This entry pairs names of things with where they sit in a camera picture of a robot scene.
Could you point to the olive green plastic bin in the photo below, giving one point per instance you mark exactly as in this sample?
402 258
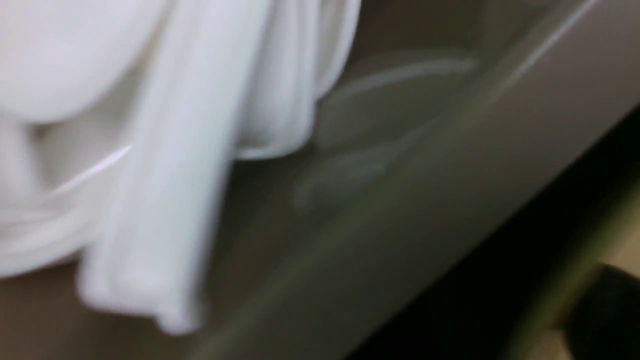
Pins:
469 191

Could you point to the pile of white spoons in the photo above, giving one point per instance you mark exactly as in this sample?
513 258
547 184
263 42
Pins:
121 119

